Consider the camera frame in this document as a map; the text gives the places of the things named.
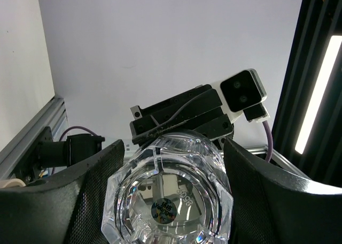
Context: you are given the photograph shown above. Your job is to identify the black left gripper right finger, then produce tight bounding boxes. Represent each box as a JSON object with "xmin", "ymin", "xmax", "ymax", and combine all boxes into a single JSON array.
[{"xmin": 223, "ymin": 139, "xmax": 341, "ymax": 243}]

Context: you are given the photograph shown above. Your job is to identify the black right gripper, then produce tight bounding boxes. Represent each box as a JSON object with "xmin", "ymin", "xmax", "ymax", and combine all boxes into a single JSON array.
[{"xmin": 130, "ymin": 84, "xmax": 235, "ymax": 147}]

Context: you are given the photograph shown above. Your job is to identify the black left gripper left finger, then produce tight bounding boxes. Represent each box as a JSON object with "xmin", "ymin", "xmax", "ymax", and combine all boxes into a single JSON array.
[{"xmin": 1, "ymin": 140, "xmax": 125, "ymax": 243}]

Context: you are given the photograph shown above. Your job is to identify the clear faceted glass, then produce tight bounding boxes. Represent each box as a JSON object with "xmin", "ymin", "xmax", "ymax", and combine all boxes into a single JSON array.
[{"xmin": 101, "ymin": 131, "xmax": 234, "ymax": 243}]

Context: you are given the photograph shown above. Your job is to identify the roll of beige tape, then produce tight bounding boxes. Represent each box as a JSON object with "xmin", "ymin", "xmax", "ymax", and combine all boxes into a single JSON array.
[{"xmin": 0, "ymin": 178, "xmax": 26, "ymax": 188}]

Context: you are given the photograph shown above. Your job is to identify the white led light bar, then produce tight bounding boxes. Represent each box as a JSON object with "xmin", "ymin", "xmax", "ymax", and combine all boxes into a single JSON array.
[{"xmin": 294, "ymin": 35, "xmax": 341, "ymax": 154}]

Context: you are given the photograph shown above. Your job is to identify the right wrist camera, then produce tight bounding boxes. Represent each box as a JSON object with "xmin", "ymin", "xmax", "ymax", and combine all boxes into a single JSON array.
[{"xmin": 211, "ymin": 68, "xmax": 270, "ymax": 124}]

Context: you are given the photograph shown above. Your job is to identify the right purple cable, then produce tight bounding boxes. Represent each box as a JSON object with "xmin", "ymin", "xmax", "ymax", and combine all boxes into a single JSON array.
[{"xmin": 261, "ymin": 119, "xmax": 275, "ymax": 163}]

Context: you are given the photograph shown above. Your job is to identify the purple cable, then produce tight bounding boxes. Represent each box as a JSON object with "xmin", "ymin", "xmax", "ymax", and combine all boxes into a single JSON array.
[
  {"xmin": 50, "ymin": 125, "xmax": 97, "ymax": 175},
  {"xmin": 261, "ymin": 119, "xmax": 275, "ymax": 163}
]

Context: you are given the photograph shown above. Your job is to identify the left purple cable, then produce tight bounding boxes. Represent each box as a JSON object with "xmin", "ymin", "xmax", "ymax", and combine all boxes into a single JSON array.
[{"xmin": 50, "ymin": 125, "xmax": 97, "ymax": 175}]

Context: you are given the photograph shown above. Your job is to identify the left aluminium frame post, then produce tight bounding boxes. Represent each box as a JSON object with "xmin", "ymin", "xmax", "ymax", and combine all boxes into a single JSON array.
[{"xmin": 1, "ymin": 97, "xmax": 68, "ymax": 180}]

